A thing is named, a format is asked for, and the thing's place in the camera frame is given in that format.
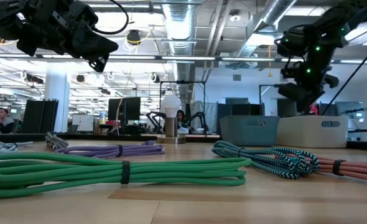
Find white pillar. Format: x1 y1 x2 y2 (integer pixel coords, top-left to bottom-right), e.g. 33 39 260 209
44 67 71 133

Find black partition panels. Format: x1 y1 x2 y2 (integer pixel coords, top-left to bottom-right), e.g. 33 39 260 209
21 99 59 134

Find green USB cable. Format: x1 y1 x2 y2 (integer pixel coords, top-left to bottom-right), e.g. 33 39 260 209
0 151 252 199

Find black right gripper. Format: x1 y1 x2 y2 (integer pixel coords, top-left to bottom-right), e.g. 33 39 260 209
278 60 340 113

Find pink USB cable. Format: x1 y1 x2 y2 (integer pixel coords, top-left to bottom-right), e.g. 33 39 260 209
275 153 367 184

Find light blue USB cable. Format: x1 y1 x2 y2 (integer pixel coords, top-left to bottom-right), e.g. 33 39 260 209
0 141 34 156

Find lavender USB cable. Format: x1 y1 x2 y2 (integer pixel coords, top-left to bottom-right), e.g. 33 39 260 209
55 140 166 159

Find black background monitors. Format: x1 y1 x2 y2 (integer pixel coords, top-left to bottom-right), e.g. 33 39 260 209
108 96 141 125

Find teal plastic bin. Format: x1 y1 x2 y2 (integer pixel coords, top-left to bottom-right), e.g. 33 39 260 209
219 115 281 147

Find person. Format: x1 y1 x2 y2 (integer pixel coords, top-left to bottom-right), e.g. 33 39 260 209
176 109 190 130
0 107 16 134

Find silver ventilation duct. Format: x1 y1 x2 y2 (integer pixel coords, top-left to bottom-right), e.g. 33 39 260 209
233 0 298 66
162 0 200 103

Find black white braided USB cable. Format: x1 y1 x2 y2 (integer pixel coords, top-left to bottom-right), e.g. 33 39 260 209
44 132 70 151

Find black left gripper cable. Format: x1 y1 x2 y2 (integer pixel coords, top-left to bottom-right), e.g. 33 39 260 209
91 0 130 35

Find white cabinet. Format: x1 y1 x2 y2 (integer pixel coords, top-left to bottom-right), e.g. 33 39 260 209
72 114 95 132

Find white plastic bin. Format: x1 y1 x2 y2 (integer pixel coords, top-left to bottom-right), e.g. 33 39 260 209
275 115 350 149

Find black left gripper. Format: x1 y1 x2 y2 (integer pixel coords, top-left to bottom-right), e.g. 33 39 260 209
15 0 119 73

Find black aluminium table frame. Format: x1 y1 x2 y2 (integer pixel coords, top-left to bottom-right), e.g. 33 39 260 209
0 132 367 152

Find teal zigzag braided USB cable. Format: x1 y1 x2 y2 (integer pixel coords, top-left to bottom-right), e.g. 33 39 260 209
211 140 321 180

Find white bulb table lamp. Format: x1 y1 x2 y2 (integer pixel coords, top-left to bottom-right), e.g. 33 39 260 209
156 94 187 144

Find dark office partition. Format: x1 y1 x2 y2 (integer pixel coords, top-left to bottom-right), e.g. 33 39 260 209
216 98 265 118

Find black ceiling device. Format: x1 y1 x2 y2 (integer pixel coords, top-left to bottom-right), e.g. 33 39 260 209
126 29 142 46

